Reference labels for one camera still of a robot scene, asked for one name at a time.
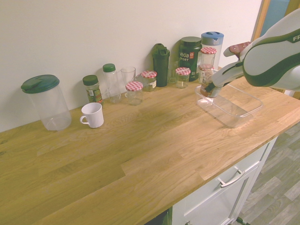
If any tall jar red checkered lid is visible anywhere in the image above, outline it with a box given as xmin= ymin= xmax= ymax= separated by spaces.
xmin=200 ymin=47 xmax=217 ymax=67

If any small jar red checkered lid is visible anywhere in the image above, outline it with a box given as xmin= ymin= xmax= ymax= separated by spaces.
xmin=175 ymin=67 xmax=191 ymax=89

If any black Vega Sport tub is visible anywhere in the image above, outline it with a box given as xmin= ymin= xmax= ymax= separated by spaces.
xmin=179 ymin=36 xmax=203 ymax=82

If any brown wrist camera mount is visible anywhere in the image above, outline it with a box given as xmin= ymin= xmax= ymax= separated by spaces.
xmin=223 ymin=41 xmax=252 ymax=58

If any silver drawer handle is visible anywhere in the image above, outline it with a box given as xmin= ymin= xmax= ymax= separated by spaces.
xmin=216 ymin=168 xmax=246 ymax=188

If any white cabinet front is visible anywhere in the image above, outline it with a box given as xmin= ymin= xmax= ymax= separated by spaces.
xmin=172 ymin=137 xmax=279 ymax=225

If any labelled jar red checkered lid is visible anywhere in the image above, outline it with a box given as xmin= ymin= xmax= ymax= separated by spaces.
xmin=198 ymin=64 xmax=215 ymax=84

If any clear glass mug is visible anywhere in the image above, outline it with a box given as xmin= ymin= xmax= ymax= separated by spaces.
xmin=167 ymin=60 xmax=180 ymax=84

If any tall clear drinking glass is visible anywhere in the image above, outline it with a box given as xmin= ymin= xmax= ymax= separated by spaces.
xmin=120 ymin=66 xmax=137 ymax=89

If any wooden door frame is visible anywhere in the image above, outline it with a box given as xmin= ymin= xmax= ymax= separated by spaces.
xmin=251 ymin=0 xmax=300 ymax=41

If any filled jar red checkered lid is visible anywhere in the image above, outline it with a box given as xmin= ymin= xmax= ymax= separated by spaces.
xmin=140 ymin=70 xmax=158 ymax=92

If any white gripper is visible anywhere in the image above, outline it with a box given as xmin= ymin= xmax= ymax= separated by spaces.
xmin=205 ymin=60 xmax=245 ymax=93

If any empty jar red checkered lid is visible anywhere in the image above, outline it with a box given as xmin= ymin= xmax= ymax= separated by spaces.
xmin=125 ymin=81 xmax=143 ymax=106

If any spice jar with green lid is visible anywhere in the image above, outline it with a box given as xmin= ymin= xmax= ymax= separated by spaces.
xmin=82 ymin=75 xmax=104 ymax=105

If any clear pitcher with blue lid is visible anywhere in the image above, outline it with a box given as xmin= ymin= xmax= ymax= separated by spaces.
xmin=201 ymin=31 xmax=225 ymax=70

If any large clear pitcher green lid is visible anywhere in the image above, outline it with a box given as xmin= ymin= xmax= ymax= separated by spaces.
xmin=20 ymin=74 xmax=72 ymax=131

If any dark green shaker bottle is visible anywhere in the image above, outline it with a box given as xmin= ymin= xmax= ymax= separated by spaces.
xmin=151 ymin=43 xmax=171 ymax=88

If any white ceramic mug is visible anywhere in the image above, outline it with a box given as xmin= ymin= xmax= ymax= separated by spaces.
xmin=79 ymin=102 xmax=105 ymax=129

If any clear bottle with green cap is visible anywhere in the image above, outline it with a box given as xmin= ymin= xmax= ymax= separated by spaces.
xmin=102 ymin=63 xmax=122 ymax=104

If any clear rectangular plastic container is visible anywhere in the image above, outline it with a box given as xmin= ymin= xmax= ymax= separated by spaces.
xmin=195 ymin=83 xmax=263 ymax=128

